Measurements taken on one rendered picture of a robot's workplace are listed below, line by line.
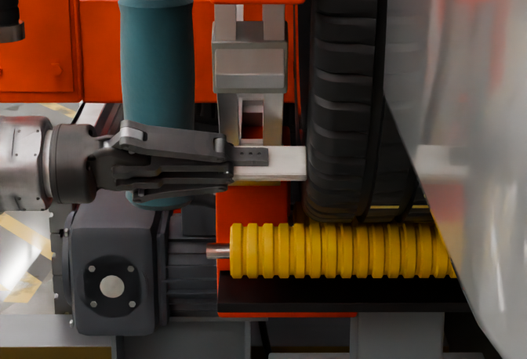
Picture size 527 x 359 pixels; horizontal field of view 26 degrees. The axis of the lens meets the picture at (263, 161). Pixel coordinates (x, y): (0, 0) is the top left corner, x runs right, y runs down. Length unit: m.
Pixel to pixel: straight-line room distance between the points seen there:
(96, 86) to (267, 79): 0.76
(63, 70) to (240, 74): 0.76
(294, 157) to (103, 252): 0.57
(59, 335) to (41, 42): 0.49
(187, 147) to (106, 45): 0.70
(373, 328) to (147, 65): 0.40
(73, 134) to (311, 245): 0.28
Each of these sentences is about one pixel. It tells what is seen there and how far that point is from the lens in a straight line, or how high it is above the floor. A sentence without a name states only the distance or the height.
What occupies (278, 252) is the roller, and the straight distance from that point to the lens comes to 1.18.
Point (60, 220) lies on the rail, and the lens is 1.92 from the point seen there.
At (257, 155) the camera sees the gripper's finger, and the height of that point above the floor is 0.65.
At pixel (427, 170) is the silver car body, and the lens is 0.63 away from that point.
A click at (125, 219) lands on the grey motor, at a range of 1.59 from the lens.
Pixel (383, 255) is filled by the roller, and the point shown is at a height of 0.52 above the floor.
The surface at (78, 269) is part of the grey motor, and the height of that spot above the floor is 0.34.
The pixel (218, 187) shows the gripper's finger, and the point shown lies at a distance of 1.09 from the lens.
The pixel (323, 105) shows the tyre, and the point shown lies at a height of 0.72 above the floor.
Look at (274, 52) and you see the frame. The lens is 0.98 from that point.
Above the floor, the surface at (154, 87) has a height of 0.64.
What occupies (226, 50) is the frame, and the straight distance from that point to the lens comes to 0.98.
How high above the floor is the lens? 0.98
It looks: 18 degrees down
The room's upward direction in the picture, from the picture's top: straight up
